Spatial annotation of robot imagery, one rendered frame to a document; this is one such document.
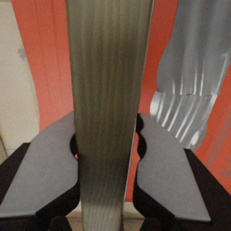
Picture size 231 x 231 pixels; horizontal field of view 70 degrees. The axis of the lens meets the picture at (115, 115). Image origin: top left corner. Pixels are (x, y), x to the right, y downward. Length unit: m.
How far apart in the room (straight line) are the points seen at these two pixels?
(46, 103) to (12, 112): 0.04
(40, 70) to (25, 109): 0.05
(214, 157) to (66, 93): 0.22
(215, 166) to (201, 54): 0.17
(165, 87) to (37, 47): 0.13
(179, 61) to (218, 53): 0.04
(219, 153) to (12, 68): 0.27
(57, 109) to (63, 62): 0.06
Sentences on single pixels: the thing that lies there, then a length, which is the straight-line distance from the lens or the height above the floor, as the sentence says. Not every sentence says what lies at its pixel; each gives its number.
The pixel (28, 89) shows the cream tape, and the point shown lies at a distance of 0.20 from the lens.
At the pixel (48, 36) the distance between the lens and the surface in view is 0.18.
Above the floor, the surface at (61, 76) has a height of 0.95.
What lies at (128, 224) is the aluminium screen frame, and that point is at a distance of 0.36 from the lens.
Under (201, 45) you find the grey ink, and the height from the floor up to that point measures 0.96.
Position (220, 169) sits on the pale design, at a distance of 0.30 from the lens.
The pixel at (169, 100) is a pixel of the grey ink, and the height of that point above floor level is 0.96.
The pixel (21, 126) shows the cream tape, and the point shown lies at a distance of 0.23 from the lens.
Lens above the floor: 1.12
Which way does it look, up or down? 59 degrees down
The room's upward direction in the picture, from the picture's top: 179 degrees clockwise
